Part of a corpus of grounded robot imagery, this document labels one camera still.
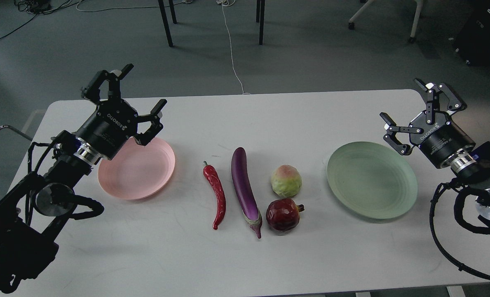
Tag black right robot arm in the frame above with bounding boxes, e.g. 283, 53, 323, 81
380, 78, 490, 281

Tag white floor cable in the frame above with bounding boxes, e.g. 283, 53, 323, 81
216, 0, 251, 95

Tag black table leg right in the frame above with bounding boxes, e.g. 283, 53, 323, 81
256, 0, 265, 45

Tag purple eggplant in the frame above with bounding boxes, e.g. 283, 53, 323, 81
230, 147, 263, 239

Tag pink plate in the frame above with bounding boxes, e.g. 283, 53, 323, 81
98, 138, 176, 200

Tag black table leg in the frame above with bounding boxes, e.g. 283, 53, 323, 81
157, 0, 177, 47
256, 0, 265, 45

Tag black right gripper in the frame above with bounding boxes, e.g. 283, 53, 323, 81
379, 78, 476, 169

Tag white chair base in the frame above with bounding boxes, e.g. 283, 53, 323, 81
348, 0, 424, 44

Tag black equipment case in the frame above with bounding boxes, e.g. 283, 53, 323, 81
453, 0, 490, 66

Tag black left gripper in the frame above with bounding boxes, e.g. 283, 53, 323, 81
75, 64, 168, 160

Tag red chili pepper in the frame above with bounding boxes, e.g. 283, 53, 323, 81
203, 160, 226, 230

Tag black floor cables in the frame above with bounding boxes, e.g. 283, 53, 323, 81
0, 0, 194, 48

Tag red pomegranate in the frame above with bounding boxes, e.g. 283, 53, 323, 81
266, 198, 305, 233

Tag green plate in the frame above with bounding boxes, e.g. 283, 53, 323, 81
326, 141, 418, 219

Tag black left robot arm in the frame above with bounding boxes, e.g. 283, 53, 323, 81
0, 64, 167, 294

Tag black table leg left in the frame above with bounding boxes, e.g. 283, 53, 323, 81
157, 0, 177, 47

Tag green pink peach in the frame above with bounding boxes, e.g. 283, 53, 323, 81
270, 164, 302, 198

